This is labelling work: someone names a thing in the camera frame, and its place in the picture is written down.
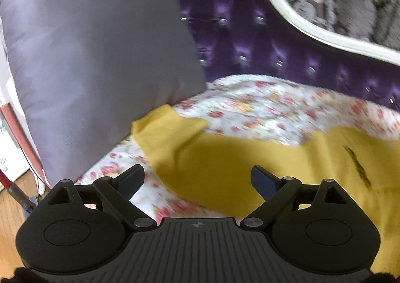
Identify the yellow garment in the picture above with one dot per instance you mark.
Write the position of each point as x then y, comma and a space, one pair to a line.
281, 173

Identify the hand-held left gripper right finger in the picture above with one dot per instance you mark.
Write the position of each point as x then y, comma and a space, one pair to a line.
262, 182

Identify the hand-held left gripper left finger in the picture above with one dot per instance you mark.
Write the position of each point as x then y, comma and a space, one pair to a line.
132, 180

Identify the grey pillow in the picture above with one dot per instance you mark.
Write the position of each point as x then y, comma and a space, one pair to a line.
93, 61

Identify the purple tufted headboard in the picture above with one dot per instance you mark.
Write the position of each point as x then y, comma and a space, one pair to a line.
250, 36

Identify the floral bed sheet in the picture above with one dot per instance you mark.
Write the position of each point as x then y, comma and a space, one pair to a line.
262, 108

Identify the red bed base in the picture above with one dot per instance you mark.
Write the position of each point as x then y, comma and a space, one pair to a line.
22, 136

